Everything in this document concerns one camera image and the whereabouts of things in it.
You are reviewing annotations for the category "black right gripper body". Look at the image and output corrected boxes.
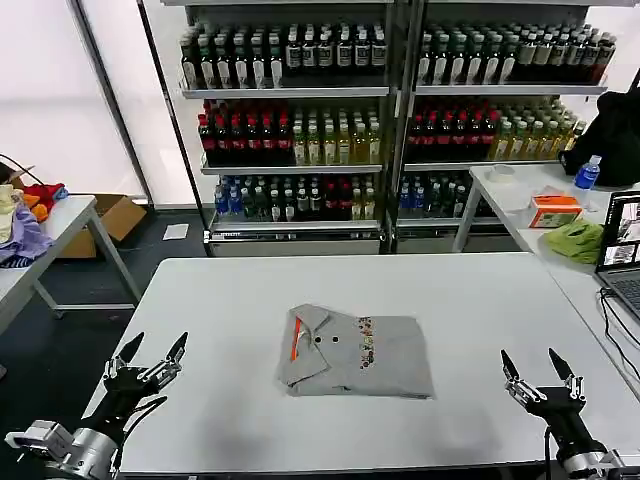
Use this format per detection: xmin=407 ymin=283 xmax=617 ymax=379
xmin=523 ymin=385 xmax=607 ymax=460

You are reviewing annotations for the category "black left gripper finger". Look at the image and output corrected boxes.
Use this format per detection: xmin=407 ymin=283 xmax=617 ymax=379
xmin=136 ymin=330 xmax=190 ymax=390
xmin=103 ymin=331 xmax=146 ymax=386

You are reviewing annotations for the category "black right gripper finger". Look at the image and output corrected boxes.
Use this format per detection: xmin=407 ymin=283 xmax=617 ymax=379
xmin=500 ymin=348 xmax=547 ymax=407
xmin=548 ymin=347 xmax=587 ymax=402

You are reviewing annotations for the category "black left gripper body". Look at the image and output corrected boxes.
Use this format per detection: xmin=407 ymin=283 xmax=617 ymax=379
xmin=91 ymin=366 xmax=170 ymax=432

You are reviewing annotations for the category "grey polo shirt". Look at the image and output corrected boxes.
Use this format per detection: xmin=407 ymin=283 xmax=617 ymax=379
xmin=274 ymin=303 xmax=436 ymax=401

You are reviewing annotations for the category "green cloth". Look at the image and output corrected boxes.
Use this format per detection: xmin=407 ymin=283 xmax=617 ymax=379
xmin=543 ymin=219 xmax=606 ymax=266

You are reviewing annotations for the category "brown cardboard box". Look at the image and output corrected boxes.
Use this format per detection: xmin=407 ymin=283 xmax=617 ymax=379
xmin=58 ymin=193 xmax=149 ymax=260

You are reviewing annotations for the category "grey laptop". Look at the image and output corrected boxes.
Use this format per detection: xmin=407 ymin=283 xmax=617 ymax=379
xmin=594 ymin=190 xmax=640 ymax=322

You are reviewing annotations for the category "white side table with clothes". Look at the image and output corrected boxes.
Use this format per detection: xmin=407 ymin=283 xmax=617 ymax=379
xmin=0 ymin=194 xmax=144 ymax=337

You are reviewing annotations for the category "purple cloth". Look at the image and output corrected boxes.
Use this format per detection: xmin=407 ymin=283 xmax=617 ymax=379
xmin=0 ymin=201 xmax=55 ymax=270

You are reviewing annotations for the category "orange cardboard box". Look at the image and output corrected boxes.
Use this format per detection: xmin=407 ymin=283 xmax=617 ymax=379
xmin=529 ymin=194 xmax=585 ymax=230

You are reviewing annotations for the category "white side table with laptop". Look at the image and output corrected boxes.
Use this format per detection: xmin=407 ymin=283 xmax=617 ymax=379
xmin=451 ymin=163 xmax=640 ymax=397

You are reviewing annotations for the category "red and orange cloth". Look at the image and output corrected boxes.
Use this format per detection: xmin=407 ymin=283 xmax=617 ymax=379
xmin=22 ymin=181 xmax=70 ymax=225

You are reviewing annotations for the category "beige cloth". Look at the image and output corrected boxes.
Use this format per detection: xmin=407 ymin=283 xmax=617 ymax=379
xmin=0 ymin=183 xmax=25 ymax=247

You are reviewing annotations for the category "blue-label water bottle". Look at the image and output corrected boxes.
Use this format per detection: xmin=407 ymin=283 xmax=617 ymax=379
xmin=573 ymin=154 xmax=603 ymax=195

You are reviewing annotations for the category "white tape roll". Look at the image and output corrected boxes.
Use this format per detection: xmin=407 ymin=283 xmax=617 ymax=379
xmin=486 ymin=164 xmax=518 ymax=184

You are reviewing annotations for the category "black bag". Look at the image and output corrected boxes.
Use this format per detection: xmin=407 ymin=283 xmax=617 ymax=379
xmin=558 ymin=67 xmax=640 ymax=188

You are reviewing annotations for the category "shelf rack of bottled drinks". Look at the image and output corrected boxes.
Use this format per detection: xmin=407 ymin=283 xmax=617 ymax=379
xmin=175 ymin=0 xmax=397 ymax=257
xmin=394 ymin=0 xmax=619 ymax=252

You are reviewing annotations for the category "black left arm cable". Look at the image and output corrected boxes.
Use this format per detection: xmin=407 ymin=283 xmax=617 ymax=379
xmin=113 ymin=394 xmax=169 ymax=474

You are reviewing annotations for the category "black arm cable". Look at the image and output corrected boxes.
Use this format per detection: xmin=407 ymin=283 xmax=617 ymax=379
xmin=541 ymin=423 xmax=557 ymax=480
xmin=113 ymin=394 xmax=169 ymax=474

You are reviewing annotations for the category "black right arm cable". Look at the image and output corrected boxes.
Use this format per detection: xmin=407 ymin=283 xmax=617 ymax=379
xmin=541 ymin=423 xmax=557 ymax=480

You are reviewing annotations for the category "black laptop cable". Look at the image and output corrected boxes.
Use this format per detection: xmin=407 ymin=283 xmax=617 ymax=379
xmin=596 ymin=286 xmax=640 ymax=377

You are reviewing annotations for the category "black window frame post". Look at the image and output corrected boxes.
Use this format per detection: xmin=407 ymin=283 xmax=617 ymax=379
xmin=66 ymin=0 xmax=152 ymax=205
xmin=136 ymin=0 xmax=211 ymax=257

